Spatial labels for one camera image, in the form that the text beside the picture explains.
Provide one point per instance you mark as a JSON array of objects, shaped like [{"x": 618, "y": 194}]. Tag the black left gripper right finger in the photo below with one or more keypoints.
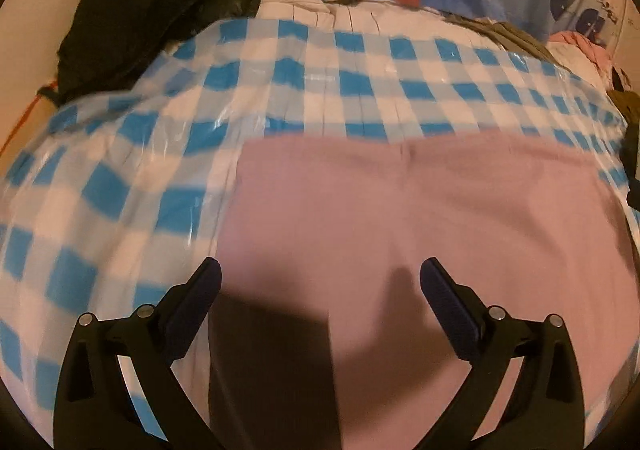
[{"x": 546, "y": 409}]

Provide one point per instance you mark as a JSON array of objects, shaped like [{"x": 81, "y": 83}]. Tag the olive green blanket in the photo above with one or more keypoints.
[{"x": 506, "y": 35}]

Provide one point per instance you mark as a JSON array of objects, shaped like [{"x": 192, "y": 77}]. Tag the white quilted duvet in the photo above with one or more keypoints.
[{"x": 367, "y": 16}]

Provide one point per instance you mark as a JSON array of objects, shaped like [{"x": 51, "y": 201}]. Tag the pink and brown jacket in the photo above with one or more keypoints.
[{"x": 321, "y": 337}]

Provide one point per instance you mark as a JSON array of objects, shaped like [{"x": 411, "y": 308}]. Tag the pink clothing heap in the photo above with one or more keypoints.
[{"x": 595, "y": 53}]

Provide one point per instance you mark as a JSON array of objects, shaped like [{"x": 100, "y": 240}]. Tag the blue white checkered bed cover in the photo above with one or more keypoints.
[{"x": 122, "y": 192}]

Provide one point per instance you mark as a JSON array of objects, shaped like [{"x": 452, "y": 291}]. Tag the black garment pile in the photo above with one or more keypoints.
[{"x": 112, "y": 42}]

